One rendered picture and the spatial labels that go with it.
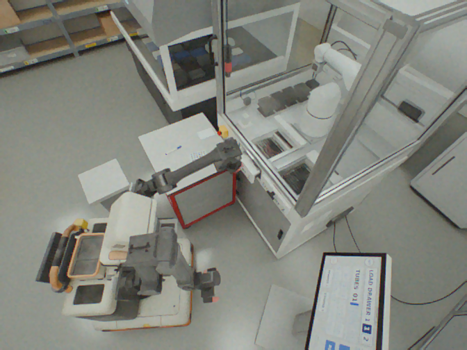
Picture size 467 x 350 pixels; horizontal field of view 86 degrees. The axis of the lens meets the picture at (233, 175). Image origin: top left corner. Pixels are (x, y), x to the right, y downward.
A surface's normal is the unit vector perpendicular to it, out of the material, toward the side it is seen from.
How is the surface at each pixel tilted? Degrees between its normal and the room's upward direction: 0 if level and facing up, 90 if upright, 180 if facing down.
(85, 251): 0
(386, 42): 90
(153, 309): 0
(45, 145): 0
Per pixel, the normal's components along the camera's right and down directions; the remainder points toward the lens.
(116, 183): 0.01, -0.56
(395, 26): -0.86, 0.41
